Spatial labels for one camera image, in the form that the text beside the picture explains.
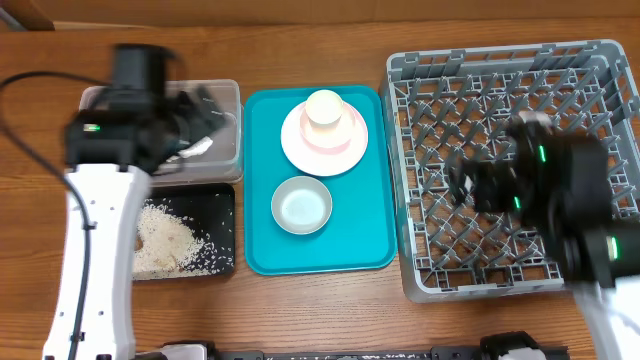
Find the teal serving tray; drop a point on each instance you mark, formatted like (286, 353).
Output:
(360, 233)

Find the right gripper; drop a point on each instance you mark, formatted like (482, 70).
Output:
(480, 183)

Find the white rice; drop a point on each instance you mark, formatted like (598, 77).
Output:
(165, 245)

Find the grey dishwasher rack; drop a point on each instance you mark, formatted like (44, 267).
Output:
(445, 105)

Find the white cup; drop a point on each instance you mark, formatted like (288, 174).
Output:
(324, 107)

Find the grey bowl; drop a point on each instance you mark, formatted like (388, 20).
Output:
(301, 205)

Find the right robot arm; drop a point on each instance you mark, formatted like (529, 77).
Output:
(558, 184)

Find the black tray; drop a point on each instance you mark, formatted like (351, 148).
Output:
(215, 210)

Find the clear plastic bin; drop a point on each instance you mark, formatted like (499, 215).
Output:
(222, 162)

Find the white napkin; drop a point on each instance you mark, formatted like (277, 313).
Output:
(196, 149)

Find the white round plate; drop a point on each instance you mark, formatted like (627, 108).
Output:
(314, 161)

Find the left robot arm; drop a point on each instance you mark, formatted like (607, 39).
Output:
(93, 312)

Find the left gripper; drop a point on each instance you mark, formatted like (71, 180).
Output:
(196, 104)

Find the pink bowl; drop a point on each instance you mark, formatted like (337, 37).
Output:
(329, 136)

